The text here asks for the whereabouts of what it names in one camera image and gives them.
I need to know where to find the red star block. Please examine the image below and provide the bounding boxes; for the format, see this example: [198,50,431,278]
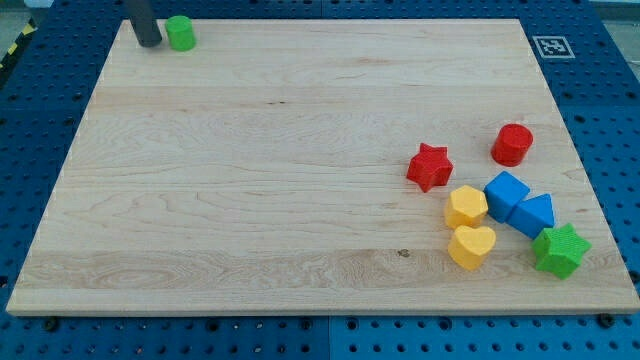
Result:
[406,143,454,192]

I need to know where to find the yellow heart block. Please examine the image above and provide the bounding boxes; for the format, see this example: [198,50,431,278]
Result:
[447,225,497,271]

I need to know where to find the white fiducial marker tag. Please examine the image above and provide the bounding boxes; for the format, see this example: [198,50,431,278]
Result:
[533,35,575,59]

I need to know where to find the yellow hexagon block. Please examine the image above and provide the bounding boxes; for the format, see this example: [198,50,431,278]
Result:
[444,185,488,229]

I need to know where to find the blue triangle block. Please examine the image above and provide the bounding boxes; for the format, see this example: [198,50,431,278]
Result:
[507,194,555,239]

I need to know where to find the green star block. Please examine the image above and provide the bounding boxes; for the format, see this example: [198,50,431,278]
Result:
[532,223,592,280]

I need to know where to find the red cylinder block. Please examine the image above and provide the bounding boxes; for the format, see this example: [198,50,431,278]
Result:
[491,123,534,167]

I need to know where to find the green cylinder block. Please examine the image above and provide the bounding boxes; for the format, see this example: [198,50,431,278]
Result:
[165,15,196,52]

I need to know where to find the blue cube block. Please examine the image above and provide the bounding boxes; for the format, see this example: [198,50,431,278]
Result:
[483,171,530,223]

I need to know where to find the light wooden board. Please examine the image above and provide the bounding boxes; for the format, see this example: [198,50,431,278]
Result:
[7,19,639,317]

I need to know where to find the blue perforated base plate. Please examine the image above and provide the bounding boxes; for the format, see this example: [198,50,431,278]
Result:
[1,1,639,359]

